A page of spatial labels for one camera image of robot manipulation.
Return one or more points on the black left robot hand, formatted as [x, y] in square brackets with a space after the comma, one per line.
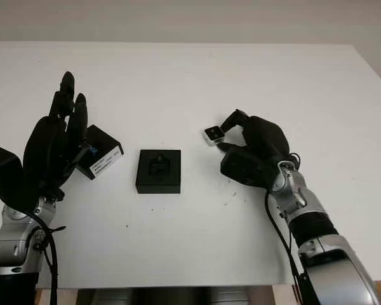
[47, 149]

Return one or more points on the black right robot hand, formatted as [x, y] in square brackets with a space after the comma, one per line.
[263, 133]

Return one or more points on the small silver action camera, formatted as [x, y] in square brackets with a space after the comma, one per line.
[213, 135]

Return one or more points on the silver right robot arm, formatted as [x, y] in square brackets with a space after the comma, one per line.
[330, 254]

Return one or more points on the black box lid white label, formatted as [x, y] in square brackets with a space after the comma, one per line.
[104, 143]

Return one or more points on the dark grey robot torso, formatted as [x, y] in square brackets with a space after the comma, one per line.
[177, 297]

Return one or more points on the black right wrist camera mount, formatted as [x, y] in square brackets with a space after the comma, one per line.
[244, 168]

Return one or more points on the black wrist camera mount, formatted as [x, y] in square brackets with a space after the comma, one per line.
[244, 168]
[3, 171]

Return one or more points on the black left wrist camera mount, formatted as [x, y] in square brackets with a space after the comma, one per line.
[3, 171]

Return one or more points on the black camera box base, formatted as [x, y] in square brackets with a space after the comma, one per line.
[146, 187]

